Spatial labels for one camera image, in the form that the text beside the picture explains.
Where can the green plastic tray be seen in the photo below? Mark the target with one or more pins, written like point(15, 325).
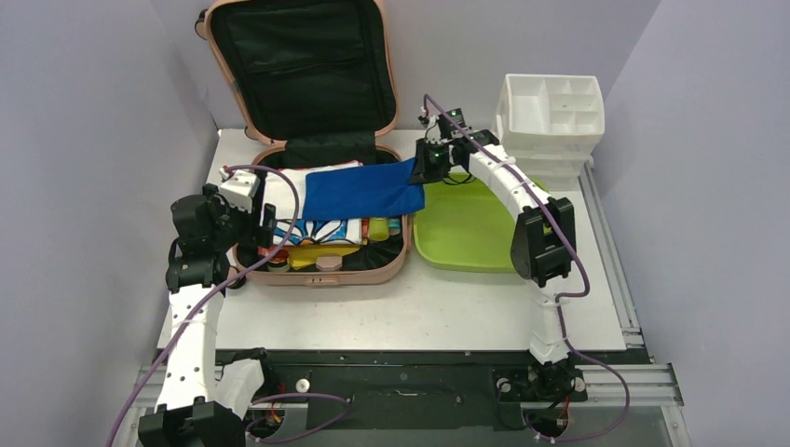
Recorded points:
point(464, 227)

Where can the small round gold-rim jar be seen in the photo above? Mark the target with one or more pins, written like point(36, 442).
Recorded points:
point(278, 264)

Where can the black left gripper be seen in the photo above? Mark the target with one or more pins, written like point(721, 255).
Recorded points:
point(254, 234)

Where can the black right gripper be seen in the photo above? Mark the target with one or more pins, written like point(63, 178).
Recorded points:
point(426, 165)

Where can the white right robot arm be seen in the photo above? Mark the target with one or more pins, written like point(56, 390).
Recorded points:
point(543, 245)

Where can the yellow-green spray bottle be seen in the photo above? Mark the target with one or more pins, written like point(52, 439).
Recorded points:
point(378, 229)

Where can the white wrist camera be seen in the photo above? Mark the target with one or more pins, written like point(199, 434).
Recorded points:
point(239, 185)
point(431, 124)

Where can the pink octagonal lid jar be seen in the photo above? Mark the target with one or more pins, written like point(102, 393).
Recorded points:
point(329, 262)

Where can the yellow packet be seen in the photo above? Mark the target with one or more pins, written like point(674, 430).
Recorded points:
point(304, 256)

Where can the blue cloth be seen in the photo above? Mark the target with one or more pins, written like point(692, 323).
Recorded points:
point(374, 191)

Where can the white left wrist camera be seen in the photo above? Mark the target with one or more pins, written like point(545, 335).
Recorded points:
point(239, 185)

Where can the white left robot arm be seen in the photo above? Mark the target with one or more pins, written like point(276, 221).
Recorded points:
point(193, 407)

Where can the white drawer organizer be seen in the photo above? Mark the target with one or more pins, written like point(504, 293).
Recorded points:
point(551, 123)

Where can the pink hard-shell suitcase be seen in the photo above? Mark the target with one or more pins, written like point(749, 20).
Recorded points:
point(312, 79)

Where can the red folded garment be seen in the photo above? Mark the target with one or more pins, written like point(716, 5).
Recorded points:
point(272, 253)

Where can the small white pink bottle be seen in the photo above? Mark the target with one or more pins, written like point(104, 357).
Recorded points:
point(394, 226)

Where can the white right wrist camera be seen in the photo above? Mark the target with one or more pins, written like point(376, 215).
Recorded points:
point(431, 124)

